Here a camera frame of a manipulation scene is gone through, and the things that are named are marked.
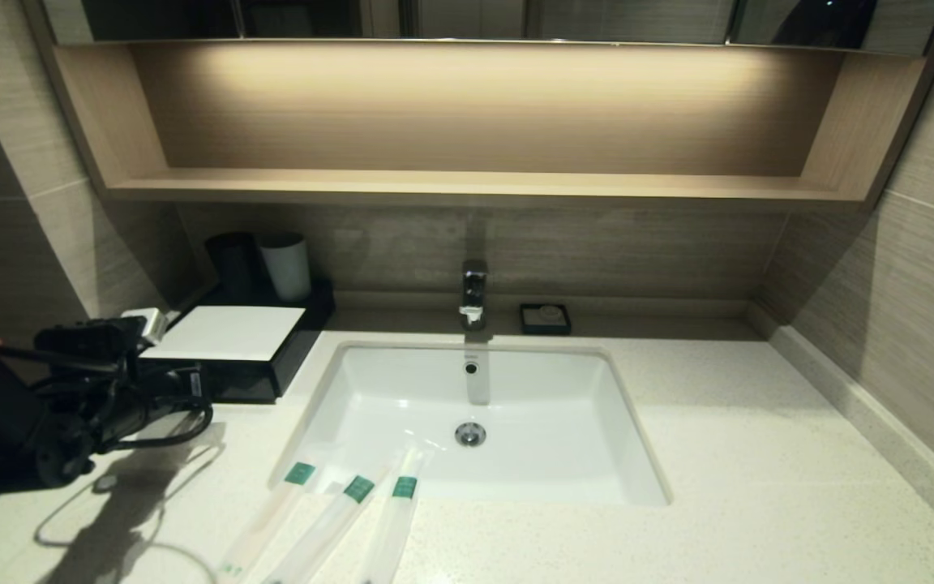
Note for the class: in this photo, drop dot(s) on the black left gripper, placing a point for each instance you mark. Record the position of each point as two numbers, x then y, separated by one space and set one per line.
126 405

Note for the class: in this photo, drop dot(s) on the black box drawer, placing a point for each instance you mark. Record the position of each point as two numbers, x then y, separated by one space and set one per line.
248 385

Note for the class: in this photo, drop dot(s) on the black amenity box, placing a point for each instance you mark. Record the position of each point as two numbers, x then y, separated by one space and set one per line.
313 312

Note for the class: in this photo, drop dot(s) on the black cup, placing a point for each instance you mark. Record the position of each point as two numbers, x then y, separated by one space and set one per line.
232 266

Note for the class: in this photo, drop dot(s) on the white cup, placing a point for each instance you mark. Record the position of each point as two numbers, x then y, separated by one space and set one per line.
287 266

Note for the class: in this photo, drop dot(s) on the toothbrush packet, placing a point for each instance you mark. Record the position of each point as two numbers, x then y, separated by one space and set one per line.
398 519
329 527

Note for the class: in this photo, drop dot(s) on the chrome sink drain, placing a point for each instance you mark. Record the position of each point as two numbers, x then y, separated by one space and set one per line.
471 435

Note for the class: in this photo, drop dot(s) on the chrome faucet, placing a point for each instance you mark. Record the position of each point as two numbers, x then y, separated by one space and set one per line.
473 290

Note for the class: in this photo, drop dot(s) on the black soap dish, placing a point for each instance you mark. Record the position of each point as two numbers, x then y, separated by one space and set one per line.
528 323

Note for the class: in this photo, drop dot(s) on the white sink basin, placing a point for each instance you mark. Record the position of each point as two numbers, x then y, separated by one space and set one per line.
548 422

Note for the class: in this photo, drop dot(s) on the round soap bar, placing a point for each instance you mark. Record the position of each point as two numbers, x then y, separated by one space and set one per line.
549 313

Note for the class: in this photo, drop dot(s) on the light wooden wall shelf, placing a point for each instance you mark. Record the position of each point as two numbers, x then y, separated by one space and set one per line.
475 113

